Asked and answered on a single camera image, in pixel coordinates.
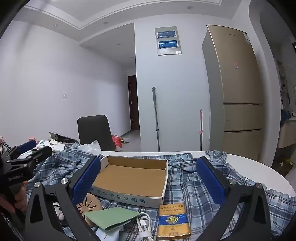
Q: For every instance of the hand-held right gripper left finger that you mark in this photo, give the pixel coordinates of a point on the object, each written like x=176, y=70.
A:
x=86, y=179

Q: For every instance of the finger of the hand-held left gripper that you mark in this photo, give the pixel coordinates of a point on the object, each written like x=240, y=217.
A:
x=27, y=146
x=40, y=154

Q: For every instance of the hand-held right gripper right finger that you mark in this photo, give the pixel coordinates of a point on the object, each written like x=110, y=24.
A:
x=211, y=180

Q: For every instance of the round slotted wooden disc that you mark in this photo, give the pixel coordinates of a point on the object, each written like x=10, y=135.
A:
x=91, y=204

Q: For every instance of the cardboard box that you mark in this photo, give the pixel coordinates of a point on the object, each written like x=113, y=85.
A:
x=129, y=176

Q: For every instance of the green card sleeve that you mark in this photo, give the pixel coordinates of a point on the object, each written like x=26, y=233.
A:
x=111, y=217

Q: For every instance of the person's left hand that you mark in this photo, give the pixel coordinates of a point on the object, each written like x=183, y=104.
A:
x=20, y=199

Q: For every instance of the white flat carton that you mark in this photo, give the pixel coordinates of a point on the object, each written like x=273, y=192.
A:
x=52, y=146

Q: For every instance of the grey fabric bag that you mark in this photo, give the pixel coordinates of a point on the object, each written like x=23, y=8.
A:
x=62, y=139

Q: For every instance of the blue plaid shirt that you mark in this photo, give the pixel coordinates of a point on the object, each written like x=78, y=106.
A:
x=185, y=185

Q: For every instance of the clear plastic bag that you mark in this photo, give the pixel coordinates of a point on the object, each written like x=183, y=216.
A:
x=92, y=147

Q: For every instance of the red bag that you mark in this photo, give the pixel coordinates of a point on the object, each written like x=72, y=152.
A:
x=116, y=141

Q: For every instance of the dark grey chair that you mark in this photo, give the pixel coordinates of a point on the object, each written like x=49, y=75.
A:
x=94, y=129

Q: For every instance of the white blue paper packet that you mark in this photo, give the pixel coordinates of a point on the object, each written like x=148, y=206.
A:
x=115, y=235

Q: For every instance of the wooden cabinet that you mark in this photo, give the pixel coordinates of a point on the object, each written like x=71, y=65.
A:
x=286, y=134

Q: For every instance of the dark wooden door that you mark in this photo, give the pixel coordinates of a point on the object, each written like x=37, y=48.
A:
x=133, y=104

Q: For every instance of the gold refrigerator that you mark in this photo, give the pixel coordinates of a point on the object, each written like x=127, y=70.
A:
x=238, y=92

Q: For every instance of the blue cloth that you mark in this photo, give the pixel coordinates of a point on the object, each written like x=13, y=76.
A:
x=285, y=118

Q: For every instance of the white light switch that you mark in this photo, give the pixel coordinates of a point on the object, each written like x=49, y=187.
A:
x=65, y=96

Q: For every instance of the wall electrical panel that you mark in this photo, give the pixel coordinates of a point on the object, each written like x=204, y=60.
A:
x=167, y=40

